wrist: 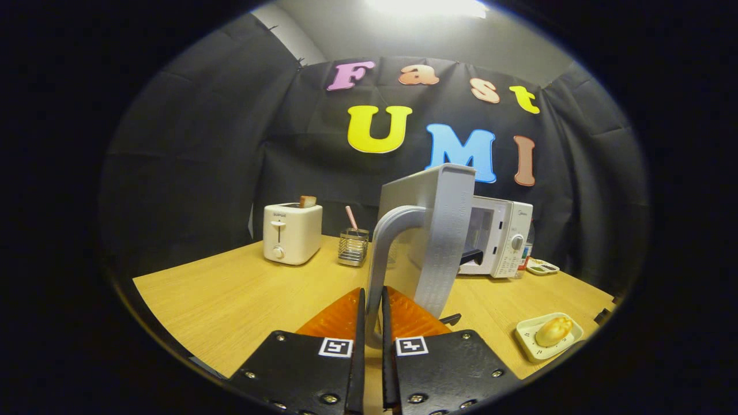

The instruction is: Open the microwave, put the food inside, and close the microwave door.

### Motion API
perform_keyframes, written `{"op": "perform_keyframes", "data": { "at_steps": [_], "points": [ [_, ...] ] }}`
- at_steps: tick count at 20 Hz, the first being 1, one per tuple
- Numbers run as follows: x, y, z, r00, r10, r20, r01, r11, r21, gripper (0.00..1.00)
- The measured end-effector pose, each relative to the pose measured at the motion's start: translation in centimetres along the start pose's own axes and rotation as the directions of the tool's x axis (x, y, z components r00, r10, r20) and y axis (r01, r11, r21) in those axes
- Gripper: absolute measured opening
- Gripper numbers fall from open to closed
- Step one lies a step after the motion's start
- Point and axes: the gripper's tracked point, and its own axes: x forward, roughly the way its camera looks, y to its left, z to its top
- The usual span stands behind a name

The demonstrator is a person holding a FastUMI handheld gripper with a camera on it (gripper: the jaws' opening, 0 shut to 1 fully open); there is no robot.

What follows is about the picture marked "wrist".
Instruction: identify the golden bread roll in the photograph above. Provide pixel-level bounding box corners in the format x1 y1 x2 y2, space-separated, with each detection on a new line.
535 316 574 347

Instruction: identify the metal wire holder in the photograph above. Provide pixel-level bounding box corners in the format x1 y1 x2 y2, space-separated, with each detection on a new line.
338 228 370 267

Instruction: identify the white square dish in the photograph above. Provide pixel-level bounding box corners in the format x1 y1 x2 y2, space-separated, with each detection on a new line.
515 312 584 363

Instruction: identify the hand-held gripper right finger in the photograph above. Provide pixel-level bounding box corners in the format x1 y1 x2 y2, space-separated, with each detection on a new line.
381 285 522 415

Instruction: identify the white microwave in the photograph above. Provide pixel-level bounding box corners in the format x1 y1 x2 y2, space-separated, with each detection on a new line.
365 163 534 349

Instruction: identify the white toaster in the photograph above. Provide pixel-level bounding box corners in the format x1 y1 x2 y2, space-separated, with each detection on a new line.
263 202 323 266

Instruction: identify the large ceiling light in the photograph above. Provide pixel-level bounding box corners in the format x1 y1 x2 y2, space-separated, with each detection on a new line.
366 0 491 19

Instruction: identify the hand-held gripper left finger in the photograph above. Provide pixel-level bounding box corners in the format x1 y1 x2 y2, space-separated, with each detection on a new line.
228 287 367 415

